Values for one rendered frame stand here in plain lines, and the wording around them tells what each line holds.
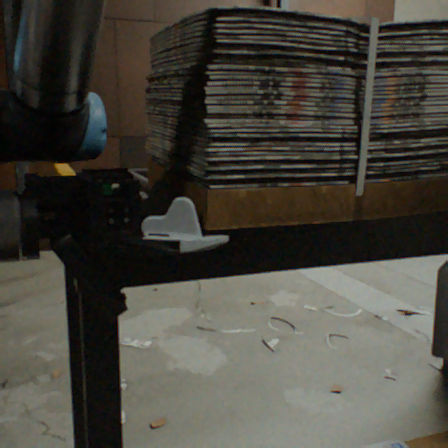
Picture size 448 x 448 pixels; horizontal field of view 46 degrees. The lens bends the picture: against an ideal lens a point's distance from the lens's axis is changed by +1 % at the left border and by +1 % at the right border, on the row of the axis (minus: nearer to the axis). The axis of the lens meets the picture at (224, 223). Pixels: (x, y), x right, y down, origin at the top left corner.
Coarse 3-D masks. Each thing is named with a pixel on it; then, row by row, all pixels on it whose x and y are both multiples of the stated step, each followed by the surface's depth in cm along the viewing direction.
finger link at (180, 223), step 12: (180, 204) 54; (192, 204) 54; (156, 216) 55; (168, 216) 55; (180, 216) 55; (192, 216) 55; (144, 228) 55; (156, 228) 55; (168, 228) 55; (180, 228) 55; (192, 228) 55; (180, 240) 55; (192, 240) 55; (204, 240) 55; (216, 240) 56; (180, 252) 55
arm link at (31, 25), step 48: (48, 0) 41; (96, 0) 43; (48, 48) 44; (96, 48) 48; (0, 96) 51; (48, 96) 48; (96, 96) 56; (0, 144) 50; (48, 144) 52; (96, 144) 55
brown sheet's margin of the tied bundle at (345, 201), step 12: (348, 192) 60; (372, 192) 62; (336, 204) 60; (348, 204) 61; (360, 204) 61; (372, 204) 62; (336, 216) 61; (348, 216) 61; (360, 216) 62; (372, 216) 62
